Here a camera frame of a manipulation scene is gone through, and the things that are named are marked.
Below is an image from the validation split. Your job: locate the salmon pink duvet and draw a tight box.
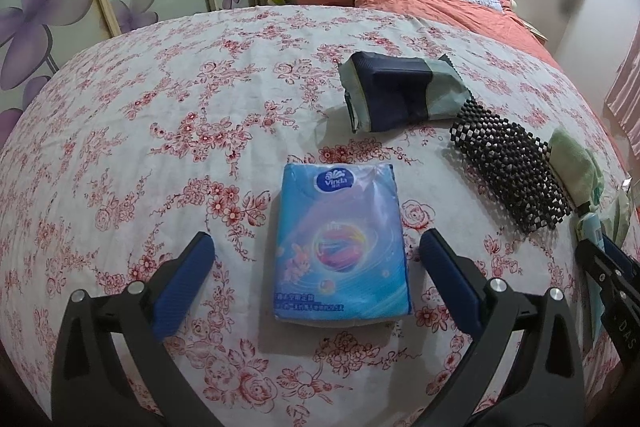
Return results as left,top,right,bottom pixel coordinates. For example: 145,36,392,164
355,0,561,70

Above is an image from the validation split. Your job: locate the floral pink tablecloth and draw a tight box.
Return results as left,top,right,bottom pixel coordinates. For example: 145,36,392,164
1,6,626,426

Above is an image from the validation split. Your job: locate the navy and teal folded cloth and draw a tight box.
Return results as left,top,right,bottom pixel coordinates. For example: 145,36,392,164
338,51,472,133

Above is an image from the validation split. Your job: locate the black white dotted cloth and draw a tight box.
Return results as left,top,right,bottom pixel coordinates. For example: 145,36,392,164
450,98,572,233

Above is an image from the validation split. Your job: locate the light green cloth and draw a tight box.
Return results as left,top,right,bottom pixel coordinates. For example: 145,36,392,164
549,127,604,207

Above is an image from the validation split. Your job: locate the pink striped curtain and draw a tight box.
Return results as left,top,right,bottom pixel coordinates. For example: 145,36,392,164
605,52,640,159

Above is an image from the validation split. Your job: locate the right side nightstand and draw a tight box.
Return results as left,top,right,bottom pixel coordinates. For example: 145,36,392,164
523,20,548,46

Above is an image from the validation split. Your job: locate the blue Vinda tissue pack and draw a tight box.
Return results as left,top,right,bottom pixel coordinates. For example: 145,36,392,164
272,164,412,326

